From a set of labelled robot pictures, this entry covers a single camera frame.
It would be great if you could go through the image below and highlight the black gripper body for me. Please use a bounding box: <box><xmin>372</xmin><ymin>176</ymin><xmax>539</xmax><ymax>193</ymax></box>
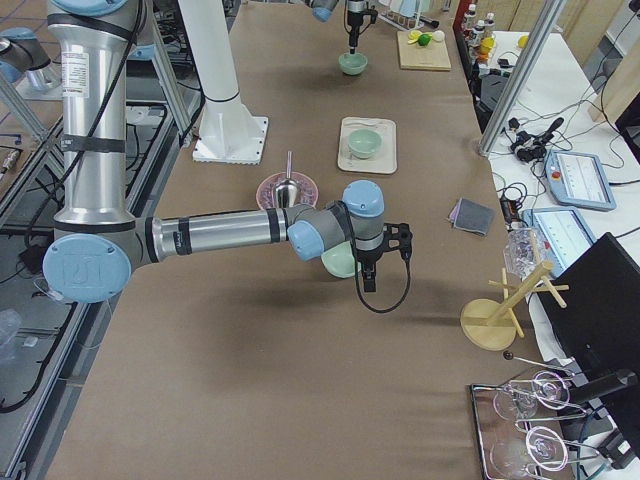
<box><xmin>355</xmin><ymin>223</ymin><xmax>413</xmax><ymax>270</ymax></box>
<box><xmin>344</xmin><ymin>0</ymin><xmax>377</xmax><ymax>34</ymax></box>

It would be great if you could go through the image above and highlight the green bowl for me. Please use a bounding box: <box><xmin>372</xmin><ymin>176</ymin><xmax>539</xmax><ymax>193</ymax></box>
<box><xmin>338</xmin><ymin>52</ymin><xmax>368</xmax><ymax>76</ymax></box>
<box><xmin>321</xmin><ymin>241</ymin><xmax>361</xmax><ymax>279</ymax></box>
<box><xmin>347</xmin><ymin>129</ymin><xmax>382</xmax><ymax>159</ymax></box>

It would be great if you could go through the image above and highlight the grey cloth stack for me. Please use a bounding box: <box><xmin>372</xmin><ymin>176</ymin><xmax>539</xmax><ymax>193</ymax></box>
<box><xmin>448</xmin><ymin>198</ymin><xmax>495</xmax><ymax>236</ymax></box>

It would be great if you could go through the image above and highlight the lemon slice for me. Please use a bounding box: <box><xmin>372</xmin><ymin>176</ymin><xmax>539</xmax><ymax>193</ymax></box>
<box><xmin>407</xmin><ymin>30</ymin><xmax>422</xmax><ymax>44</ymax></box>

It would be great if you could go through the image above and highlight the green lime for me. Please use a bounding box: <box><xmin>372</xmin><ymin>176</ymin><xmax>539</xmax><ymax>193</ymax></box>
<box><xmin>416</xmin><ymin>33</ymin><xmax>432</xmax><ymax>47</ymax></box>

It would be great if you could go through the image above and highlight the beige serving tray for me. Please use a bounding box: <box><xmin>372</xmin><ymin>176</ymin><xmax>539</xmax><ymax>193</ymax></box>
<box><xmin>337</xmin><ymin>117</ymin><xmax>397</xmax><ymax>174</ymax></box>

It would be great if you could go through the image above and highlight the wooden cutting board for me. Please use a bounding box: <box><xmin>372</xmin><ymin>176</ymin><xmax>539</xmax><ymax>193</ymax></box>
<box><xmin>396</xmin><ymin>31</ymin><xmax>451</xmax><ymax>71</ymax></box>

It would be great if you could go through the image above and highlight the white garlic toy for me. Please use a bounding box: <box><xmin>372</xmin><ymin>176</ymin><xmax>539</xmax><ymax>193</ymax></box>
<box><xmin>432</xmin><ymin>30</ymin><xmax>445</xmax><ymax>42</ymax></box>

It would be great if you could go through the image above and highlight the pink bowl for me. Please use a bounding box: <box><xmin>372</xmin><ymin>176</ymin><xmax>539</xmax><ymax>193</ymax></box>
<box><xmin>255</xmin><ymin>171</ymin><xmax>319</xmax><ymax>209</ymax></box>

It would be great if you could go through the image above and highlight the green bowl on tray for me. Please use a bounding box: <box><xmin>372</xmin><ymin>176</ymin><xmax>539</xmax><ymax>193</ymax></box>
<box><xmin>347</xmin><ymin>129</ymin><xmax>382</xmax><ymax>159</ymax></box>

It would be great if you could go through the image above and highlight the metal scoop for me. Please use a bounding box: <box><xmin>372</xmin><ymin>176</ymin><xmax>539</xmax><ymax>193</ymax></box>
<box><xmin>272</xmin><ymin>150</ymin><xmax>300</xmax><ymax>208</ymax></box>

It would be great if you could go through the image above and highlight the wooden mug tree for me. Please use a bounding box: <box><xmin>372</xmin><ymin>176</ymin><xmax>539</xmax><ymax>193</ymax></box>
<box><xmin>459</xmin><ymin>234</ymin><xmax>570</xmax><ymax>351</ymax></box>

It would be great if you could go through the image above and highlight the yellow sauce bottle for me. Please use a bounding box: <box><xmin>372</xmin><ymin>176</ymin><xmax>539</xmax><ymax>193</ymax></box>
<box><xmin>477</xmin><ymin>35</ymin><xmax>496</xmax><ymax>57</ymax></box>

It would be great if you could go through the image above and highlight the blue teach pendant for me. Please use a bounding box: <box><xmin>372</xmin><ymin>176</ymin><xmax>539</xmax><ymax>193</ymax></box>
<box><xmin>522</xmin><ymin>207</ymin><xmax>596</xmax><ymax>277</ymax></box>
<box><xmin>545</xmin><ymin>150</ymin><xmax>617</xmax><ymax>211</ymax></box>

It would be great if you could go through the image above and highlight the wine glass rack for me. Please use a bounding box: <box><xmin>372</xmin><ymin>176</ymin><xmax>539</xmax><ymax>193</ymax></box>
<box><xmin>469</xmin><ymin>370</ymin><xmax>609</xmax><ymax>479</ymax></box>

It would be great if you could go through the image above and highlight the black monitor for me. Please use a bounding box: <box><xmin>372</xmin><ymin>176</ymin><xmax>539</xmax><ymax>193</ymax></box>
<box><xmin>539</xmin><ymin>233</ymin><xmax>639</xmax><ymax>379</ymax></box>

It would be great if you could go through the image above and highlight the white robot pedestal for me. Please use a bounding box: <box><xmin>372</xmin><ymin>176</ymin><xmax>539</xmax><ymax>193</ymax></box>
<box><xmin>179</xmin><ymin>0</ymin><xmax>269</xmax><ymax>165</ymax></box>

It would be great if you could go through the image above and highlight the aluminium frame post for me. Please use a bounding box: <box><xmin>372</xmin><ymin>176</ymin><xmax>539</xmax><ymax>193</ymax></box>
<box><xmin>478</xmin><ymin>0</ymin><xmax>567</xmax><ymax>158</ymax></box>

